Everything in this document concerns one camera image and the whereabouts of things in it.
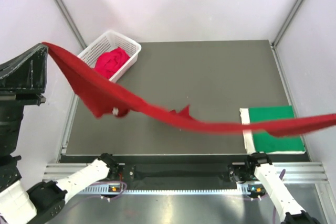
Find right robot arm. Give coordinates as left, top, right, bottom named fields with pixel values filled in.
left=245, top=153, right=319, bottom=224

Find pink red t shirt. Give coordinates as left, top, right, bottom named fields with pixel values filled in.
left=93, top=47, right=130, bottom=79

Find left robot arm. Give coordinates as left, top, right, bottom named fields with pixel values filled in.
left=1, top=44, right=119, bottom=223

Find folded green t shirt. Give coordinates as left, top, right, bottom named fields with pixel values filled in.
left=248, top=105, right=305, bottom=154

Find dark red t shirt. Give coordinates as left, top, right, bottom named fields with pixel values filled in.
left=44, top=42, right=335, bottom=137

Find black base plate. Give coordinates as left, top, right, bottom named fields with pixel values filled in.
left=61, top=154, right=289, bottom=189

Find grey slotted cable duct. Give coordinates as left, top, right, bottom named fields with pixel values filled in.
left=79, top=185, right=250, bottom=195

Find white plastic basket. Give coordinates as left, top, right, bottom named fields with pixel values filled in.
left=78, top=30, right=142, bottom=82

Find folded white t shirt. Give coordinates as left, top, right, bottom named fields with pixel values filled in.
left=239, top=107, right=306, bottom=156

